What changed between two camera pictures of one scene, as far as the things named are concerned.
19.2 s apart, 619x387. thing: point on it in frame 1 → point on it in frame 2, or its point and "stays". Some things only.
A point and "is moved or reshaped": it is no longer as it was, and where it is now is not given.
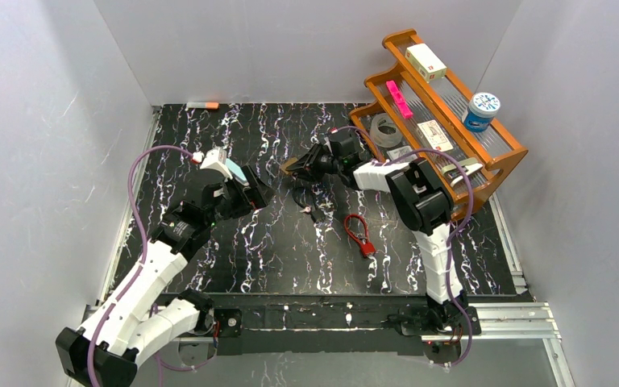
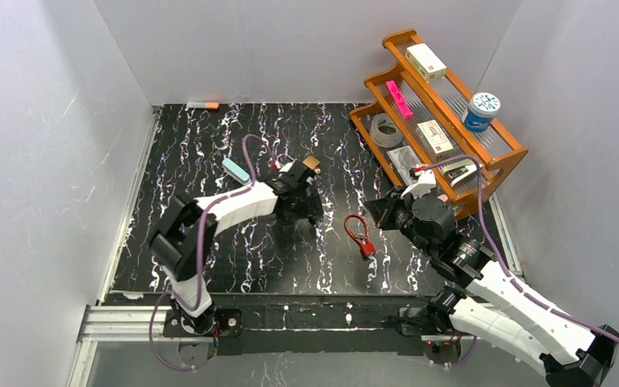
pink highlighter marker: (400, 99) stays
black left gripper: (255, 189) → (299, 197)
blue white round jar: (482, 109) stays
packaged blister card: (394, 154) stays
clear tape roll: (382, 139) stays
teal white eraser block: (236, 172) stays
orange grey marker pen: (208, 106) stays
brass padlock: (289, 161) is moved or reshaped
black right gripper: (316, 162) → (390, 212)
